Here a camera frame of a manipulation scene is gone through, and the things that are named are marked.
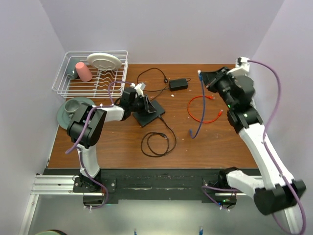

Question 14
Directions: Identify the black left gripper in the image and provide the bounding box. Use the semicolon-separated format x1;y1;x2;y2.
129;94;156;116

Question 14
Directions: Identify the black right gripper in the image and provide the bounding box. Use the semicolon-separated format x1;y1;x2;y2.
200;66;236;109

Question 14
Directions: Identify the blue ethernet cable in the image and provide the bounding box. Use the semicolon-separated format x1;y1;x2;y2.
188;70;206;140

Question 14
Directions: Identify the black network switch box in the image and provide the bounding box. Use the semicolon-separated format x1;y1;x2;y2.
133;100;165;127

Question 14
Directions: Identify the red ethernet cable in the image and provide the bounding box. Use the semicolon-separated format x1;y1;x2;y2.
187;94;224;124

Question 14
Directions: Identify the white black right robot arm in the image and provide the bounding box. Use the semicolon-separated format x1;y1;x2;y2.
198;67;306;215

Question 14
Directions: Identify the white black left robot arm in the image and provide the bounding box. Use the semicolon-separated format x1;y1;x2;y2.
66;87;157;192

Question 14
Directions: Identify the black power adapter brick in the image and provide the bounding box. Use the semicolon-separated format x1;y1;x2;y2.
169;78;188;91

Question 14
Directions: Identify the white ceramic plate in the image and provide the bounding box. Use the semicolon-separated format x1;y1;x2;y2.
87;52;122;70

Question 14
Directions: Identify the pink plastic cup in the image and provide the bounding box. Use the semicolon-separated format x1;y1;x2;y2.
75;62;92;82

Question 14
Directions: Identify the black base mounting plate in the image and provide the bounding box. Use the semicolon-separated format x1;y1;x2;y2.
44;169;243;208

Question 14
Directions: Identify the grey metal mug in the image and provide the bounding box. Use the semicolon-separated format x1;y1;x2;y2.
63;99;82;120

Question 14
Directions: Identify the dark green mug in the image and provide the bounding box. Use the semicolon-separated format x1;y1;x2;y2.
65;58;80;79

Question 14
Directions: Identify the green plate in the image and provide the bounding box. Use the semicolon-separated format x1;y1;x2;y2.
57;97;95;130

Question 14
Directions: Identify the black ethernet cable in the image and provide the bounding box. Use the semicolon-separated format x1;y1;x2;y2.
140;115;177;158

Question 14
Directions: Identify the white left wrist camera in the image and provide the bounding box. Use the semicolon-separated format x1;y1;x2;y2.
130;82;146;97

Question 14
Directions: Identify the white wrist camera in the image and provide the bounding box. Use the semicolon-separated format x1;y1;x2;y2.
227;57;250;77
130;82;146;97

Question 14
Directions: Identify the black power cord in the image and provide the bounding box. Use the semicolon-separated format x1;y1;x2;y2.
137;68;192;101

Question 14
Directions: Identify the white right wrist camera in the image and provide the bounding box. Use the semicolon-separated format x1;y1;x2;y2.
227;57;250;77

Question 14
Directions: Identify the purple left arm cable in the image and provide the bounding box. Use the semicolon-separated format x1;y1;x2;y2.
65;81;136;210

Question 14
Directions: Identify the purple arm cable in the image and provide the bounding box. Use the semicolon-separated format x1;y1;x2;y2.
201;59;308;235
65;81;136;210

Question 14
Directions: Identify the white wire dish rack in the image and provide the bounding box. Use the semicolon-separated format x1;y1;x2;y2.
52;50;128;98

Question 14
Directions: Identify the aluminium front rail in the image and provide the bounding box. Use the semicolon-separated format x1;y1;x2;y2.
30;174;252;196

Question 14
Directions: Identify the aluminium rail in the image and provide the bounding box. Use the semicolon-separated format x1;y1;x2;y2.
284;208;302;234
30;174;252;196

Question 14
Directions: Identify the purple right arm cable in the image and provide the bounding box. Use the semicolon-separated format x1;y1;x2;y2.
201;59;308;235

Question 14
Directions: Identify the aluminium right side rail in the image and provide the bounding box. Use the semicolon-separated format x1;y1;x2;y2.
284;208;302;234

